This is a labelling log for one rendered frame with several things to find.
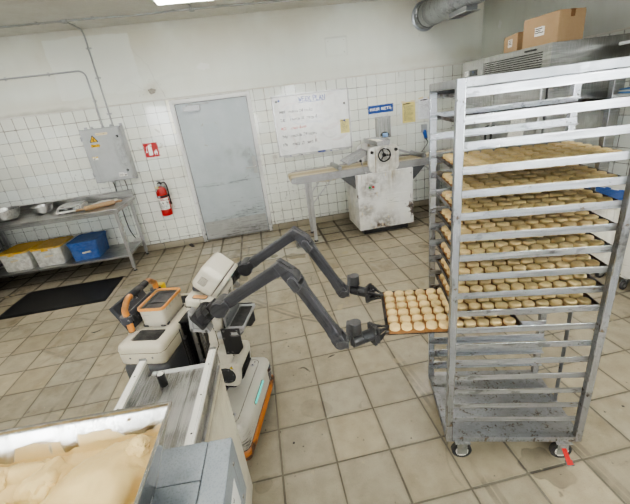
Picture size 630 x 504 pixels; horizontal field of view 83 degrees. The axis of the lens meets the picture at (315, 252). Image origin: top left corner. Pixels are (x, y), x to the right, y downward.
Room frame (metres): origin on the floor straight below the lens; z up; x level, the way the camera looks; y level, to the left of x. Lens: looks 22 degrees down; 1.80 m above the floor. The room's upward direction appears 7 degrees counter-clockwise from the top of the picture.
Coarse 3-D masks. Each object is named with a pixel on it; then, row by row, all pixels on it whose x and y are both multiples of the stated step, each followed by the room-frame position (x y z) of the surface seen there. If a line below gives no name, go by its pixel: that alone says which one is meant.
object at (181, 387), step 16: (144, 384) 1.16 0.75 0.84; (160, 384) 1.13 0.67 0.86; (176, 384) 1.14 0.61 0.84; (192, 384) 1.13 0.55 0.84; (224, 384) 1.21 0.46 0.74; (144, 400) 1.07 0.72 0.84; (160, 400) 1.06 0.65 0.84; (176, 400) 1.05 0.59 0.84; (192, 400) 1.04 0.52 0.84; (224, 400) 1.15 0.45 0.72; (176, 416) 0.97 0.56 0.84; (208, 416) 0.95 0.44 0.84; (224, 416) 1.10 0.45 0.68; (176, 432) 0.90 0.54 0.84; (208, 432) 0.90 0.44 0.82; (224, 432) 1.04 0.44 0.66; (240, 448) 1.18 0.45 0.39; (240, 464) 1.12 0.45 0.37
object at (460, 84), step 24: (456, 96) 1.30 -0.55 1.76; (456, 120) 1.30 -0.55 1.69; (456, 144) 1.30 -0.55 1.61; (456, 168) 1.30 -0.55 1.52; (456, 192) 1.30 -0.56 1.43; (456, 216) 1.30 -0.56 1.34; (456, 240) 1.30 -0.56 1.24; (456, 264) 1.30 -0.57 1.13; (456, 288) 1.29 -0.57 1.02; (456, 312) 1.29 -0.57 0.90
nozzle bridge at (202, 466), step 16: (176, 448) 0.54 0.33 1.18; (192, 448) 0.53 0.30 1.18; (208, 448) 0.53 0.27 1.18; (224, 448) 0.53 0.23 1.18; (160, 464) 0.51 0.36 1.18; (176, 464) 0.50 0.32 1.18; (192, 464) 0.50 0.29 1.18; (208, 464) 0.49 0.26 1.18; (224, 464) 0.49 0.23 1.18; (160, 480) 0.47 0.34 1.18; (176, 480) 0.47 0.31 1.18; (192, 480) 0.47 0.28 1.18; (208, 480) 0.46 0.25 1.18; (224, 480) 0.46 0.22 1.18; (240, 480) 0.53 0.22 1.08; (160, 496) 0.44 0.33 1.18; (176, 496) 0.44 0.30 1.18; (192, 496) 0.43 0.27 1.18; (208, 496) 0.43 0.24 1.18; (224, 496) 0.43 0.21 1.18; (240, 496) 0.50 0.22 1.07
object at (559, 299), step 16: (448, 288) 1.54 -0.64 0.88; (464, 304) 1.38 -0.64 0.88; (480, 304) 1.39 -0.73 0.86; (496, 304) 1.35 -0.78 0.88; (512, 304) 1.33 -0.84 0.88; (528, 304) 1.31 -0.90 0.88; (544, 304) 1.30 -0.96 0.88; (560, 304) 1.29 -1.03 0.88; (576, 304) 1.28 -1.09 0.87; (592, 304) 1.28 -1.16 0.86
